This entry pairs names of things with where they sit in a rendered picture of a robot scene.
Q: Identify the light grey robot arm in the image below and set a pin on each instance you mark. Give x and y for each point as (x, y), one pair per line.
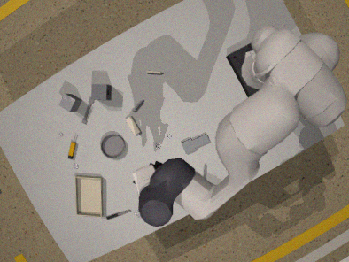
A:
(293, 68)

